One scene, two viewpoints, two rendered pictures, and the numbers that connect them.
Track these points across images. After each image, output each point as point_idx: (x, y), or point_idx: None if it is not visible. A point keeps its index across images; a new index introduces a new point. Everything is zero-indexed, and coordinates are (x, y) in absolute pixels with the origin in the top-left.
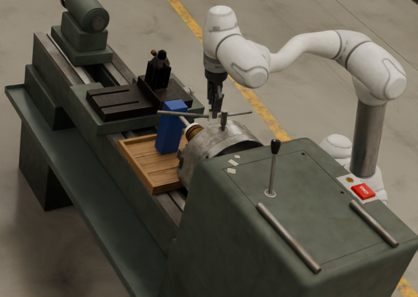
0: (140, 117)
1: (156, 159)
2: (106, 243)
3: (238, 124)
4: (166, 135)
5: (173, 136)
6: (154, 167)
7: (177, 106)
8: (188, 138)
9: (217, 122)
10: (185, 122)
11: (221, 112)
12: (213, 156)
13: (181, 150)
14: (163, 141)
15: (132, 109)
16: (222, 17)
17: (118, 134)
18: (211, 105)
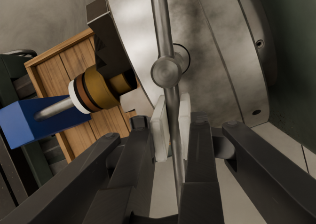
0: (23, 145)
1: (103, 127)
2: (169, 150)
3: None
4: (71, 124)
5: (67, 109)
6: (119, 132)
7: (19, 123)
8: (108, 109)
9: (187, 93)
10: (61, 108)
11: (171, 86)
12: (268, 98)
13: (169, 140)
14: (78, 124)
15: (13, 165)
16: None
17: (53, 168)
18: (161, 150)
